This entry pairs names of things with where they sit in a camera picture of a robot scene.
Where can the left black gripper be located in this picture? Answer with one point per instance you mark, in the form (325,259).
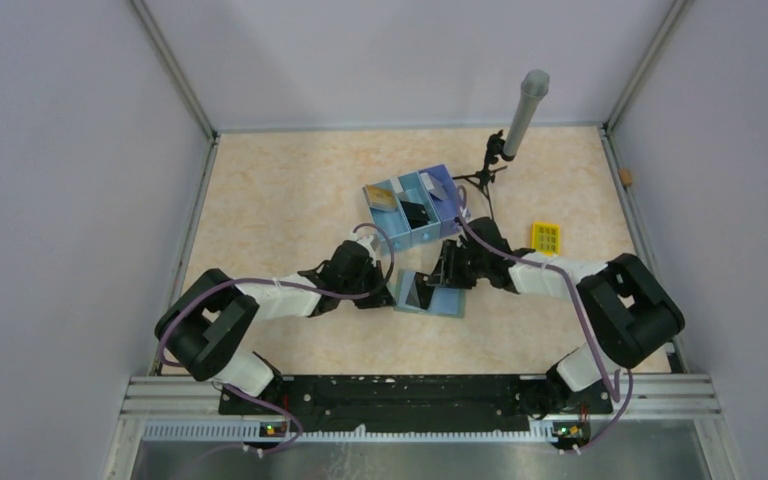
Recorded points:
(383,299)

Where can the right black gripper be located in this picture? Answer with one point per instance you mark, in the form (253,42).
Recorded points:
(447,273)

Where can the green leather card holder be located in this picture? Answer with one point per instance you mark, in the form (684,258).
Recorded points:
(446,302)

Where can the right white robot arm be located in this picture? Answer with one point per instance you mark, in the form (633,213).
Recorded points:
(624,312)

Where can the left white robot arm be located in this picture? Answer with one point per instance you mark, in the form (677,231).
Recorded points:
(204,329)

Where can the light blue card tray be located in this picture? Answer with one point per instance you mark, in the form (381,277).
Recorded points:
(394,224)

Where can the purple card tray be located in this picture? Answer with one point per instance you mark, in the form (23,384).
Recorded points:
(439,184)

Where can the middle blue card tray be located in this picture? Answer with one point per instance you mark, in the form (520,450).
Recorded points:
(409,187)

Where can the coloured toy brick block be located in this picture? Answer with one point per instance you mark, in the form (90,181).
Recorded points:
(546,238)

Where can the grey cylinder on tripod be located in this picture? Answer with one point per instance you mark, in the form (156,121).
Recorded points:
(533,89)

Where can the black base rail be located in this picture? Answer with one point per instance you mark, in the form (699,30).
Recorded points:
(429,403)

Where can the small brown wall piece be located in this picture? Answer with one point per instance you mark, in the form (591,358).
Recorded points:
(625,176)

